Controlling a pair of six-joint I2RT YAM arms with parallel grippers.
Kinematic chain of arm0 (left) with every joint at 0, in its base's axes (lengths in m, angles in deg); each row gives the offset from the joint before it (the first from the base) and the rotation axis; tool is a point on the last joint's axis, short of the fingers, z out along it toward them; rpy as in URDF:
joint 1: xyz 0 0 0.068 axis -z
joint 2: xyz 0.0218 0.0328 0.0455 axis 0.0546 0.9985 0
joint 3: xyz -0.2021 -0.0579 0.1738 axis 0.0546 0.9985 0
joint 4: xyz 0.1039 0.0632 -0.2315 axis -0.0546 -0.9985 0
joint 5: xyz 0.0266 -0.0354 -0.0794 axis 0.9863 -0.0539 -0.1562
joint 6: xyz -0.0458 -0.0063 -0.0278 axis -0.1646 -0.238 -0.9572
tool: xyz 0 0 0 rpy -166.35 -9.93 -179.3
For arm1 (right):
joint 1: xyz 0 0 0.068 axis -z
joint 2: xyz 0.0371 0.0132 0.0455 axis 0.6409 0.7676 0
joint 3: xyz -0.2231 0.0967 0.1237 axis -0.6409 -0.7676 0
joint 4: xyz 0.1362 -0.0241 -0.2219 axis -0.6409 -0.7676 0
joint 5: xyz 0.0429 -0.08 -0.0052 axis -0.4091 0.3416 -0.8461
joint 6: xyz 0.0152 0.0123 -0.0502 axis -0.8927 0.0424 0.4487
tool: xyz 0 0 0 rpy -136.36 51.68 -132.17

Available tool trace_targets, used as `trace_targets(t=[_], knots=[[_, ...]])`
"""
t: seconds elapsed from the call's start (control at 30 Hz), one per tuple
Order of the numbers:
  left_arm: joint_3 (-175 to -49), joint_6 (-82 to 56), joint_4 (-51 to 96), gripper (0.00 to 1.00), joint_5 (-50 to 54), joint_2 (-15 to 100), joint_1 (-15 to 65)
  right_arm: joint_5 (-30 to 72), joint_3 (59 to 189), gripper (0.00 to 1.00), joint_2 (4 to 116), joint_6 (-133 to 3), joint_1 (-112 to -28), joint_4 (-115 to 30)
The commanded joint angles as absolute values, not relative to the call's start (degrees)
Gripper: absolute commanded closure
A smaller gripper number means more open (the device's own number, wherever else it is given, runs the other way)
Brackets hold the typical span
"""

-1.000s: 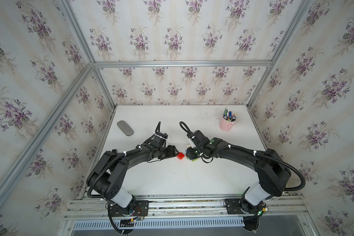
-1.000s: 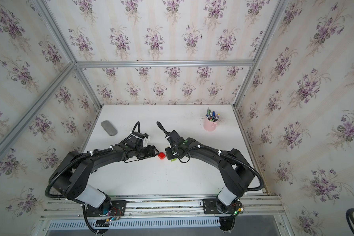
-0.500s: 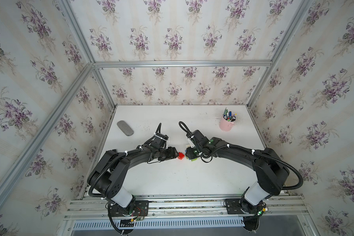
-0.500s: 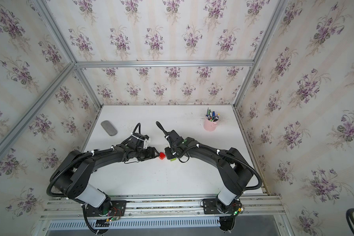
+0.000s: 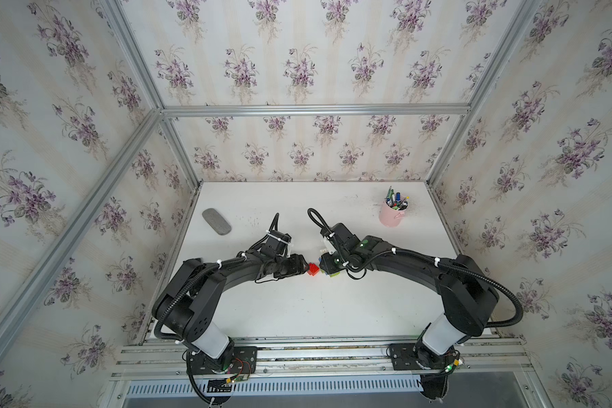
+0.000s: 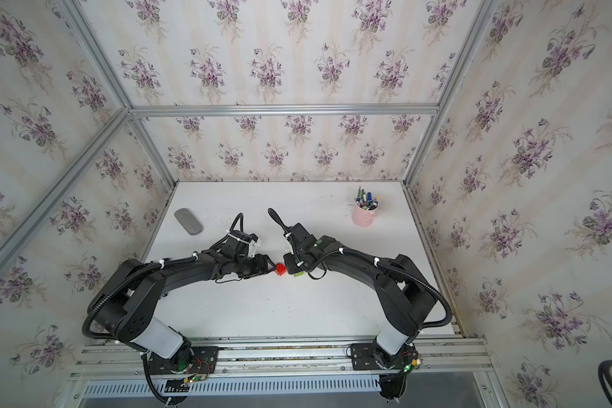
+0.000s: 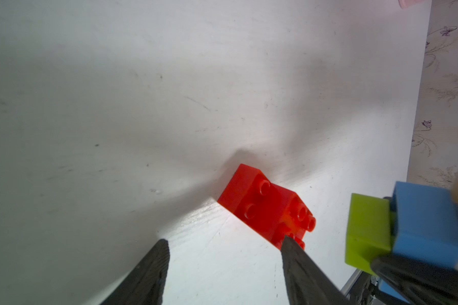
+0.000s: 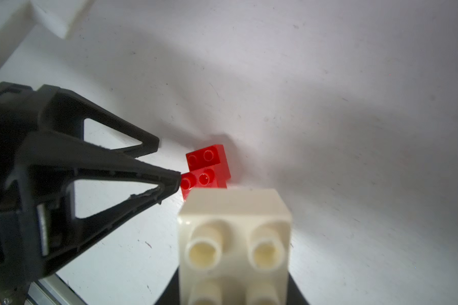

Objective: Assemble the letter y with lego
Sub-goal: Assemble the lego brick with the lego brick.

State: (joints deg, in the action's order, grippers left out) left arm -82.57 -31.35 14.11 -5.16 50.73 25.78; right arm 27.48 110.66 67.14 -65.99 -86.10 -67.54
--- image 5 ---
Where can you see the aluminium mounting rail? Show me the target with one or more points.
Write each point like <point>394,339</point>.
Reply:
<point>274,357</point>

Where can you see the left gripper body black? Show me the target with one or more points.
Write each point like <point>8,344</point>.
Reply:
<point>287,267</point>

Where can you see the white vented cable duct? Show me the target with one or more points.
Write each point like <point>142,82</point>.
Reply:
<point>280,386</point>

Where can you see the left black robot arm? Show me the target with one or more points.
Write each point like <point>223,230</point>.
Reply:
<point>184,310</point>

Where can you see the grey oval eraser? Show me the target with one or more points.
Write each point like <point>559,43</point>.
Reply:
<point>216,221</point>

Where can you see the pink pen cup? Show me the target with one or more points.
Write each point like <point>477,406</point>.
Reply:
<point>392,214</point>

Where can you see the red lego brick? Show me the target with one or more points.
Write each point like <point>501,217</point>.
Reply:
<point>313,269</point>

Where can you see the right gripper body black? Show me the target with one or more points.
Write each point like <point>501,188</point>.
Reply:
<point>334,262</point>

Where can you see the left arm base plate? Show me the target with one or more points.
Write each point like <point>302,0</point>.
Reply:
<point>238,363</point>

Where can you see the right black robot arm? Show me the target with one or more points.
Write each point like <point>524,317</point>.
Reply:
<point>471,300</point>

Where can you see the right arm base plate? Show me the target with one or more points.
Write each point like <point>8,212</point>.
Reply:
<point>415,356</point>

